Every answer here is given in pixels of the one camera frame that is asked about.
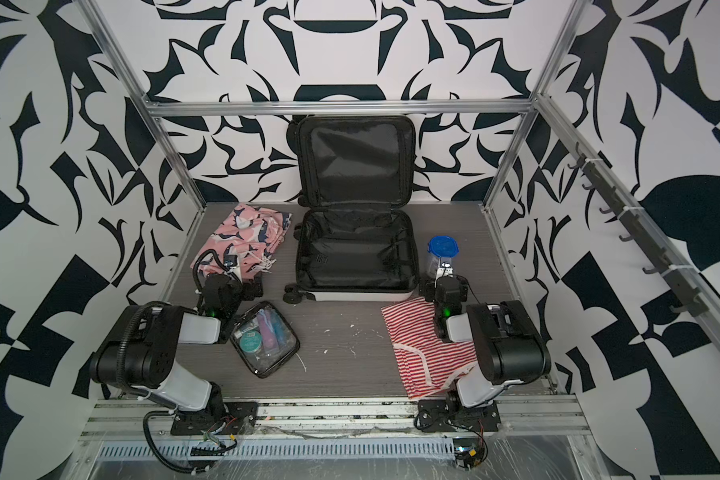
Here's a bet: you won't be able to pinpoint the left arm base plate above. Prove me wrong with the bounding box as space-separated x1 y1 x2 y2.
170 401 259 436

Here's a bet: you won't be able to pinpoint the clear toiletry pouch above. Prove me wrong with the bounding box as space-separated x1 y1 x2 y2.
230 301 301 379

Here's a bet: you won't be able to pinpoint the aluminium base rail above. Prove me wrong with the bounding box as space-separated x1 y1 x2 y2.
77 394 592 442

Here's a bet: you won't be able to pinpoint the red white striped shirt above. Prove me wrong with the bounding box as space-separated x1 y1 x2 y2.
381 297 477 401

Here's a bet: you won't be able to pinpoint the aluminium cage frame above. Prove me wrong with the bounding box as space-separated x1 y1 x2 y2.
74 0 720 385

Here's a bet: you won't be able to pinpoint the pink patterned shorts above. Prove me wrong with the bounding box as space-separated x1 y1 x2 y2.
190 203 292 291

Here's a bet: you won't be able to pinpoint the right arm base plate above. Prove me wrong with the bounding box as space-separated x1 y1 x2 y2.
414 399 502 433

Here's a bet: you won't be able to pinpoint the white slotted cable duct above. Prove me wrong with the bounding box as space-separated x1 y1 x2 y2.
95 437 457 462

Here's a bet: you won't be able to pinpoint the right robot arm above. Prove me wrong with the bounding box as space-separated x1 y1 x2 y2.
414 275 551 433

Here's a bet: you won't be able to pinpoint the black open suitcase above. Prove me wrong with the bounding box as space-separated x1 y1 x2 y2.
283 115 420 305

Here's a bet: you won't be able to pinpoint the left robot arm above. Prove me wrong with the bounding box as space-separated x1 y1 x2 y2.
89 249 263 476

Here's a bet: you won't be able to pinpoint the wall hook rack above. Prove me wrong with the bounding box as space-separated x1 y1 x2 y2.
568 142 710 317

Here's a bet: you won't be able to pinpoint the blue lid plastic jar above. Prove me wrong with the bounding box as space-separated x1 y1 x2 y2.
426 235 459 279

